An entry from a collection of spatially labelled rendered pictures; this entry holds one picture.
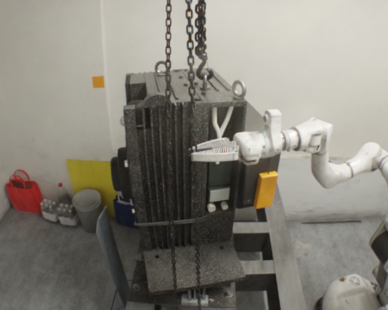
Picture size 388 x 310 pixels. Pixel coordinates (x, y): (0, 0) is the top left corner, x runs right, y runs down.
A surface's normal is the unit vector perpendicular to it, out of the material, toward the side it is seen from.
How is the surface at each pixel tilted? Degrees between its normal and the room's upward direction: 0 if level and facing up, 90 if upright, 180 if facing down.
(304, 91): 90
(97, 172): 87
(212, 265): 0
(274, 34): 90
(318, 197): 90
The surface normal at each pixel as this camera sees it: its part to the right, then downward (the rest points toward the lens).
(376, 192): -0.05, 0.52
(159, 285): 0.01, -0.85
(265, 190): 0.20, 0.51
